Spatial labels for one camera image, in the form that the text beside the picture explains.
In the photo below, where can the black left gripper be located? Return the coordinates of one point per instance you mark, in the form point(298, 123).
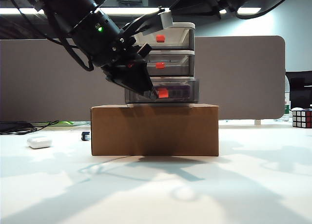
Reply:
point(117, 50)

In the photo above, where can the white drawer cabinet frame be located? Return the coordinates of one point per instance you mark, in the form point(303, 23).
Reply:
point(180, 25)

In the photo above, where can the purple white napkin pack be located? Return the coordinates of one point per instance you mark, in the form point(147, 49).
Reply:
point(179, 91)

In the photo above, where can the brown cardboard box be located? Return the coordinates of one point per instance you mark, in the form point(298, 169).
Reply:
point(156, 131)

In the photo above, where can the long ceiling light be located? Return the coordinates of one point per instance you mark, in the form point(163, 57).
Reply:
point(126, 10)

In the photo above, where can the small black clip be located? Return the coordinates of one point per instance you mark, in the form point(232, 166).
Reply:
point(85, 136)

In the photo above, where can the small green item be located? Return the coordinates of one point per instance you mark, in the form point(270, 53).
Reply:
point(65, 123)

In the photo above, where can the grey desk partition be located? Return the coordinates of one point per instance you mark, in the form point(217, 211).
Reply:
point(243, 87)

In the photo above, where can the white earbud case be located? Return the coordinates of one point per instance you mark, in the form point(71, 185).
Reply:
point(39, 142)

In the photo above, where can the black flat pad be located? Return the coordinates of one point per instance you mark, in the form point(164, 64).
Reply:
point(12, 126)

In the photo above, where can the clear bottle green label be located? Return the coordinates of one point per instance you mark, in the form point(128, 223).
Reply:
point(286, 109)

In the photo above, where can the short ceiling light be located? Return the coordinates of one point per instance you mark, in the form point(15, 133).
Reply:
point(14, 11)

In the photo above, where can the black rubiks cube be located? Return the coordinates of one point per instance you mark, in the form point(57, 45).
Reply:
point(302, 119)

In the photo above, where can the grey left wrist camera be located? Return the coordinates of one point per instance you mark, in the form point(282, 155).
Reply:
point(167, 19)

